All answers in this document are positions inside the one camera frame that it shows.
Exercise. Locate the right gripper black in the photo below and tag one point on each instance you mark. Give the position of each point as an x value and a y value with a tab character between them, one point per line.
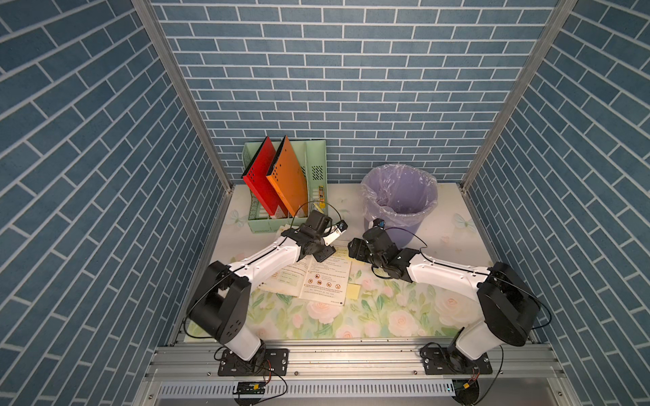
361	246

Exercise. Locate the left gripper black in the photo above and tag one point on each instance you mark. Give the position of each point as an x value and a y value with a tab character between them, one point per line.
323	253

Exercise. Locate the yellow sticky note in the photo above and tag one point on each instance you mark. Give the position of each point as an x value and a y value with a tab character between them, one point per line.
353	291

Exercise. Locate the English textbook yellow cover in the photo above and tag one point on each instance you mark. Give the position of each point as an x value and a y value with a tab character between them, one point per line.
324	282

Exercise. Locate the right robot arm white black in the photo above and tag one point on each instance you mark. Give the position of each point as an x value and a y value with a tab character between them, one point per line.
508	306

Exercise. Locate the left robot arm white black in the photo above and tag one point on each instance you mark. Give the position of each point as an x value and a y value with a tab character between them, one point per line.
221	311

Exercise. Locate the purple trash bin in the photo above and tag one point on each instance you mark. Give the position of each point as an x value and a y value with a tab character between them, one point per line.
399	203

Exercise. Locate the clear plastic bin liner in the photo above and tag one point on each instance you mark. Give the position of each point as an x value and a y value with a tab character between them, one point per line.
399	195

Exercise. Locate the floral table mat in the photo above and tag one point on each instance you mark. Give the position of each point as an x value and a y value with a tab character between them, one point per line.
384	309

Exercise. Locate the orange file folder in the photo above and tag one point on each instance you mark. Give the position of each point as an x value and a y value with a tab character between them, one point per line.
286	177

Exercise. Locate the green plastic file rack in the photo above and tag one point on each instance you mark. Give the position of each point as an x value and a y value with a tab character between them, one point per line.
312	155

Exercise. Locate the red file folder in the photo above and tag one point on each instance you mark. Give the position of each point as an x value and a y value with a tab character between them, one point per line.
255	177

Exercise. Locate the small black electronics box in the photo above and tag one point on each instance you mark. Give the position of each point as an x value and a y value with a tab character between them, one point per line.
254	389

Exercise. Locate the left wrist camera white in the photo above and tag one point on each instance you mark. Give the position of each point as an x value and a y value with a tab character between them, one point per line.
335	232

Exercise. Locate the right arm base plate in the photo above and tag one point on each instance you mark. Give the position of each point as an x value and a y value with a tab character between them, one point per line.
439	360

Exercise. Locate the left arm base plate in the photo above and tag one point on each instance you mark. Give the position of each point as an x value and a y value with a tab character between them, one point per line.
266	361

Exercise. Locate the aluminium mounting rail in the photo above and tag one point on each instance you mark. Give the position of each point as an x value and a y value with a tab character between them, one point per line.
354	372

